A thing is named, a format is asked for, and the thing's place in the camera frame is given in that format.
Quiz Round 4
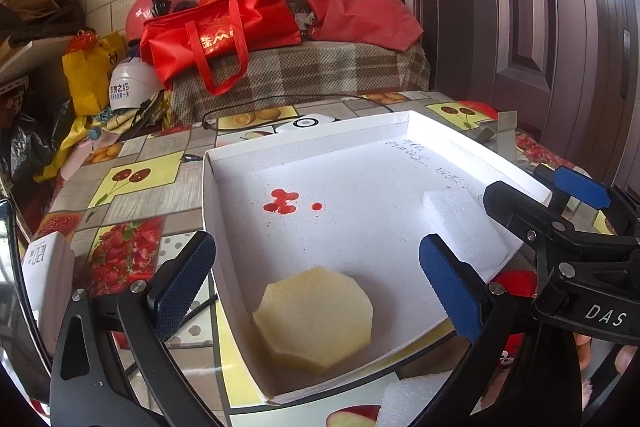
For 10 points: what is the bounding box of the white foam block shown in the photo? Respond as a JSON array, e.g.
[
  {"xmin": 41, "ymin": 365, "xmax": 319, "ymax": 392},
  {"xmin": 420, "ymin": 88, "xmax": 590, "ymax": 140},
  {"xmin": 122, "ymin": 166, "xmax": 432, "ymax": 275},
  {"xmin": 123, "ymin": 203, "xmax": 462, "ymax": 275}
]
[{"xmin": 422, "ymin": 190, "xmax": 509, "ymax": 277}]

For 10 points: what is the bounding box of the red glossy tote bag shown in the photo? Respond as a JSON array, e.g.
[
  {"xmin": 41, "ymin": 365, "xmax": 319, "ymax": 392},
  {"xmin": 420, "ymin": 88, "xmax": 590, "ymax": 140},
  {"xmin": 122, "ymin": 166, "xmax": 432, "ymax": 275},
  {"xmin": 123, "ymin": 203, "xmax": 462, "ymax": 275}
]
[{"xmin": 139, "ymin": 0, "xmax": 302, "ymax": 96}]

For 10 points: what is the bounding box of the white hard hat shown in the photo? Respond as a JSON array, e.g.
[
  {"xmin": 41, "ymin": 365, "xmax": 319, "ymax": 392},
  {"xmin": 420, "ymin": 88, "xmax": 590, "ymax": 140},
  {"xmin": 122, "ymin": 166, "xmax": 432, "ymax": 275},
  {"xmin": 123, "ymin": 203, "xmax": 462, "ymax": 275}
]
[{"xmin": 108, "ymin": 57, "xmax": 163, "ymax": 110}]

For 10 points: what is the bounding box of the dark wooden door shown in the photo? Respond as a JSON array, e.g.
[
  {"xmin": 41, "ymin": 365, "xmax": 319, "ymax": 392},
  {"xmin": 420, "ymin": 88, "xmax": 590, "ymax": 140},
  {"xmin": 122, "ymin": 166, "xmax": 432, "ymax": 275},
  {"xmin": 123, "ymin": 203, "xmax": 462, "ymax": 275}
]
[{"xmin": 404, "ymin": 0, "xmax": 639, "ymax": 191}]

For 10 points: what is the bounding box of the yellow octagonal foam piece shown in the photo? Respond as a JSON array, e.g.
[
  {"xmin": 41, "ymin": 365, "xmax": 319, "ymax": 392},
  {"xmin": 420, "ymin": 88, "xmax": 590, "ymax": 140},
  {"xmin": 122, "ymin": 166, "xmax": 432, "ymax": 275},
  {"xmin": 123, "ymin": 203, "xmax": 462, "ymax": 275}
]
[{"xmin": 253, "ymin": 265, "xmax": 374, "ymax": 375}]

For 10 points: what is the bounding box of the white cardboard tray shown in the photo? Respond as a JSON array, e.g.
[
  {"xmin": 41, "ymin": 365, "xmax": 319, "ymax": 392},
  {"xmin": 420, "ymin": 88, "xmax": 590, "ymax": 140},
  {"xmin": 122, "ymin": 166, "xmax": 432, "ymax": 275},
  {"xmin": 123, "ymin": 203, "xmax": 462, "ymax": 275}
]
[{"xmin": 202, "ymin": 112, "xmax": 550, "ymax": 405}]

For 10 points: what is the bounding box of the yellow gift bag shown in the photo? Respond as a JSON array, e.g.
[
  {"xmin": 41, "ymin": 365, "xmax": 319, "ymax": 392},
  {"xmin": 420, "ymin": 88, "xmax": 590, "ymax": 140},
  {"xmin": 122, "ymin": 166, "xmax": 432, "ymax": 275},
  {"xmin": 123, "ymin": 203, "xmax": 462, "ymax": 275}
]
[{"xmin": 62, "ymin": 29, "xmax": 126, "ymax": 116}]

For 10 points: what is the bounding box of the plaid covered bench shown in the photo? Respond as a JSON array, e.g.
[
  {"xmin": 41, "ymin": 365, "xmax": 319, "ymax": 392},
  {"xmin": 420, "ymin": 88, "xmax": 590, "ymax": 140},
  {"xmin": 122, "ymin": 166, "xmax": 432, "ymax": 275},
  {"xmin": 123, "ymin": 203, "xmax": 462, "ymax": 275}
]
[{"xmin": 166, "ymin": 41, "xmax": 431, "ymax": 127}]

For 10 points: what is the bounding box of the red helmet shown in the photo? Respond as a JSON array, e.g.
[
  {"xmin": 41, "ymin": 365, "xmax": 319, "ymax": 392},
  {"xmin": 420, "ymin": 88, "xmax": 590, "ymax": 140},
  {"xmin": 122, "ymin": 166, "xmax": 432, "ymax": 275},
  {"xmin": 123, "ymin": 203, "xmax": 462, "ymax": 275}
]
[{"xmin": 125, "ymin": 0, "xmax": 198, "ymax": 46}]

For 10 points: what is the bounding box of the white power bank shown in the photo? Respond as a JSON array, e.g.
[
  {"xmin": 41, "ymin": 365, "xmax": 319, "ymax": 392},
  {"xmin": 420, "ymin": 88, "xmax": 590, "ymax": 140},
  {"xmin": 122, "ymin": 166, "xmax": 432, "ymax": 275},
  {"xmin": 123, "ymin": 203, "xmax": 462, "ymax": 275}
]
[{"xmin": 22, "ymin": 232, "xmax": 75, "ymax": 357}]

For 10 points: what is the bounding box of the red fabric bag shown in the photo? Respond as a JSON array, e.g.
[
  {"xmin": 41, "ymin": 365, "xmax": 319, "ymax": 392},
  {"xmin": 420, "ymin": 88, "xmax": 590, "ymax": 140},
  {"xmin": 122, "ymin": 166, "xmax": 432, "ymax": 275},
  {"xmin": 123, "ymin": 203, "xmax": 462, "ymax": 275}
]
[{"xmin": 308, "ymin": 0, "xmax": 423, "ymax": 52}]

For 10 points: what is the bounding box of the red plastic bag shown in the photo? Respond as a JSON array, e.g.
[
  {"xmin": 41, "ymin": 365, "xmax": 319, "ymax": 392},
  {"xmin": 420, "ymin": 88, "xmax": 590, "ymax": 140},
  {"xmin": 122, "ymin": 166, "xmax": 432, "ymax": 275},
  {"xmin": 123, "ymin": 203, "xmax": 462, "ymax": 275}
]
[{"xmin": 459, "ymin": 101, "xmax": 498, "ymax": 120}]

